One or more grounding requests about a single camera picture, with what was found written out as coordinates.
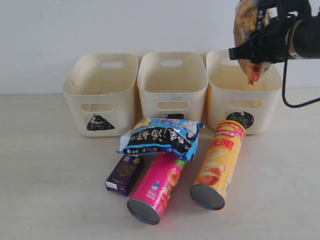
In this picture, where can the cream bin triangle mark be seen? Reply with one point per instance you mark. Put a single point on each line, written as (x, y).
(101, 92)

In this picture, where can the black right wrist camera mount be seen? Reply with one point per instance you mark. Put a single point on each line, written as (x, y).
(246, 51)

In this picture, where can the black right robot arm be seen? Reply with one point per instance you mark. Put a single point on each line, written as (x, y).
(294, 34)

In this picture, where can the orange noodle snack bag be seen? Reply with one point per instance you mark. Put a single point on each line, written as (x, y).
(249, 17)

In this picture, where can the yellow chips can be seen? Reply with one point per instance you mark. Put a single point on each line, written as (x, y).
(211, 186)

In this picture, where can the cream bin circle mark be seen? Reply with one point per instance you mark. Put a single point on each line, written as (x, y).
(231, 97)

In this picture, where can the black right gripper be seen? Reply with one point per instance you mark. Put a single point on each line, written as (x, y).
(271, 43)

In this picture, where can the cream bin square mark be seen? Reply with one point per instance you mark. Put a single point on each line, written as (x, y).
(172, 84)

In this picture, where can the pink chips can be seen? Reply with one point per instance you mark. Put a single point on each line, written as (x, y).
(151, 197)

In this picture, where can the purple small carton box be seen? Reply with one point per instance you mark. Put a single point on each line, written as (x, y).
(125, 174)

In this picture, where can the blue black snack bag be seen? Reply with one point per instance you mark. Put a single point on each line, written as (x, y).
(157, 136)

